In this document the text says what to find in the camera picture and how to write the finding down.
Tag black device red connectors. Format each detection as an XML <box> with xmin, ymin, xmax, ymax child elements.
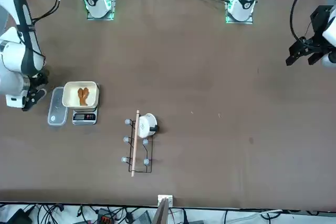
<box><xmin>94</xmin><ymin>207</ymin><xmax>112</xmax><ymax>224</ymax></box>

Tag white smiley mug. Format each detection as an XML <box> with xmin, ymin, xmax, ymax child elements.
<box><xmin>136</xmin><ymin>113</ymin><xmax>160</xmax><ymax>139</ymax></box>

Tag cream rectangular plastic container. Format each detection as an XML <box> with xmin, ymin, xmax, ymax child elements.
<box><xmin>61</xmin><ymin>81</ymin><xmax>100</xmax><ymax>109</ymax></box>

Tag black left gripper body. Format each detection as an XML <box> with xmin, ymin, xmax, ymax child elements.
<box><xmin>310</xmin><ymin>5</ymin><xmax>333</xmax><ymax>42</ymax></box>

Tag black power adapter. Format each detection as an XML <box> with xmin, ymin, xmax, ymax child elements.
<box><xmin>4</xmin><ymin>207</ymin><xmax>33</xmax><ymax>224</ymax></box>

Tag clear plastic container lid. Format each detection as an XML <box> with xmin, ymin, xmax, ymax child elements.
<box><xmin>47</xmin><ymin>87</ymin><xmax>68</xmax><ymax>126</ymax></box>

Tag brown fried chicken toy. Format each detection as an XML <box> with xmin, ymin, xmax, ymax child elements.
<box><xmin>77</xmin><ymin>87</ymin><xmax>91</xmax><ymax>107</ymax></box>

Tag white digital kitchen scale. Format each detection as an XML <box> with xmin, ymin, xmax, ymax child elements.
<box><xmin>71</xmin><ymin>82</ymin><xmax>100</xmax><ymax>125</ymax></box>

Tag dark grey flat device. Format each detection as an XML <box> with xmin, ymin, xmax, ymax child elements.
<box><xmin>135</xmin><ymin>211</ymin><xmax>152</xmax><ymax>224</ymax></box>

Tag black wire cup rack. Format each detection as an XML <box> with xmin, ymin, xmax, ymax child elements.
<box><xmin>122</xmin><ymin>117</ymin><xmax>155</xmax><ymax>175</ymax></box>

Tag aluminium camera post bracket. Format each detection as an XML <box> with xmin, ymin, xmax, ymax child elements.
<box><xmin>152</xmin><ymin>194</ymin><xmax>174</xmax><ymax>224</ymax></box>

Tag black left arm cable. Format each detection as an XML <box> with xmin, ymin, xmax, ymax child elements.
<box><xmin>289</xmin><ymin>0</ymin><xmax>316</xmax><ymax>43</ymax></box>

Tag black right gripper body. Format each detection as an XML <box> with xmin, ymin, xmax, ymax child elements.
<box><xmin>27</xmin><ymin>72</ymin><xmax>49</xmax><ymax>95</ymax></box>

